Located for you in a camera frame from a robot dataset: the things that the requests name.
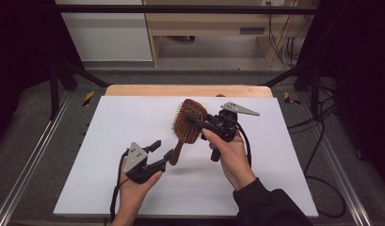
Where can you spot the black horizontal frame bar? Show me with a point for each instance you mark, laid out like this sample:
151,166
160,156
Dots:
180,9

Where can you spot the person's right hand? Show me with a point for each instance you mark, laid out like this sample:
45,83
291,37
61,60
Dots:
234,163

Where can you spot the white board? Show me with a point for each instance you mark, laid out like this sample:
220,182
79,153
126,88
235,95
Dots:
99,141

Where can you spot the yellow and black tape strip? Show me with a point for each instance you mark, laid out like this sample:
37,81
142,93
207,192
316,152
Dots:
289,99
88,98

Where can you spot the light wooden desk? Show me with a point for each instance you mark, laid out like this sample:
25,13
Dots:
212,23

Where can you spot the light wooden table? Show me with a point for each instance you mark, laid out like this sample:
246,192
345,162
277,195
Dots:
180,90

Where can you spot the black metal stand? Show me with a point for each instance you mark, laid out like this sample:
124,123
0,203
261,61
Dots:
54,94
314,91

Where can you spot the aluminium floor rail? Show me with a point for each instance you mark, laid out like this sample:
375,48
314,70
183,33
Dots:
33,150
340,175

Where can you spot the brown wooden hairbrush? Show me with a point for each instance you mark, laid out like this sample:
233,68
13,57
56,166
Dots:
185,130

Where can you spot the person's left hand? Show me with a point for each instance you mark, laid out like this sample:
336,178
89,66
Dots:
132,194

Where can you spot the white cabinet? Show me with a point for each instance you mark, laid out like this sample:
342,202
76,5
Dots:
108,34

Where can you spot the black curtain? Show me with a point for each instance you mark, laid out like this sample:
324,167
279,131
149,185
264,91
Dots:
20,62
362,78

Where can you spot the grey label on desk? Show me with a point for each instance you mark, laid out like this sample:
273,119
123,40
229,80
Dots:
252,30

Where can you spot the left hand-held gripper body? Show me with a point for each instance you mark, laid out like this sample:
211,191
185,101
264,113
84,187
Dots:
135,158

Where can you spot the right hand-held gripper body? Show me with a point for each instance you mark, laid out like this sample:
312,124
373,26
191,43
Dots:
226,125

